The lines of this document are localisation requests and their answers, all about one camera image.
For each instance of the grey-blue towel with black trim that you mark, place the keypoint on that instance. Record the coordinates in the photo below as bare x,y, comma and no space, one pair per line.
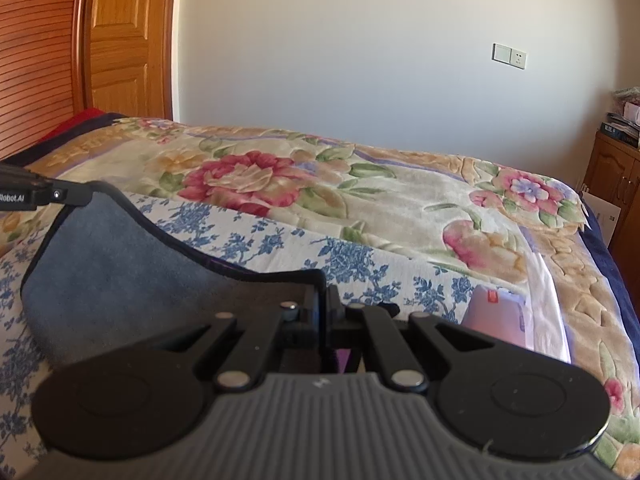
140,280

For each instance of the white cloth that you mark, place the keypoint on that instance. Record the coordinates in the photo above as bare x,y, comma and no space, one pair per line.
547,310

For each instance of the white wall socket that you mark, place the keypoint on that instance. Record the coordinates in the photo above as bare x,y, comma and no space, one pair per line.
519,58

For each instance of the wooden cabinet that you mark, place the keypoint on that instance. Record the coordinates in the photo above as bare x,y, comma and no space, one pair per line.
615,175

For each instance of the stack of books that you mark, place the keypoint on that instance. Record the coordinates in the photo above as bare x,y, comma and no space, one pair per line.
622,120

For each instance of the wooden louvred wardrobe panel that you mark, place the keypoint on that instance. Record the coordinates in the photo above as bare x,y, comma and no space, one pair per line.
35,50

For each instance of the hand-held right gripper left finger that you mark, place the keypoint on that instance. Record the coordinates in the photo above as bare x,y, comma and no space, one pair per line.
311,327

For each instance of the white wall switch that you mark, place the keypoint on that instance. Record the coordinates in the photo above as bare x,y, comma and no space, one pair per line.
501,53

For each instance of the white flat cardboard box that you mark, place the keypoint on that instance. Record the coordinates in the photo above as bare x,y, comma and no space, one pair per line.
602,217

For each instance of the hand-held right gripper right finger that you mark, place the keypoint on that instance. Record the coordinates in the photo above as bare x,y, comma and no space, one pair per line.
336,321

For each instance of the wooden door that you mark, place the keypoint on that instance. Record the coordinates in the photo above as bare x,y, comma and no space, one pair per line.
125,35

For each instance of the floral plush blanket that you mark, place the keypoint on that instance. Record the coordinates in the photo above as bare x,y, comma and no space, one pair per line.
400,195

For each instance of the white sheet with blue flowers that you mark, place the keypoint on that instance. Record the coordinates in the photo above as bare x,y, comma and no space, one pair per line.
300,255

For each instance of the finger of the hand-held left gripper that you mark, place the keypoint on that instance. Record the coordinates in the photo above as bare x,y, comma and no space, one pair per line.
67,194

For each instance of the navy bed sheet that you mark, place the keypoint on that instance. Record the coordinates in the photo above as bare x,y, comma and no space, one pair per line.
609,270

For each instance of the red cloth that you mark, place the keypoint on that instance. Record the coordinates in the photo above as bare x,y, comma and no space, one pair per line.
75,122

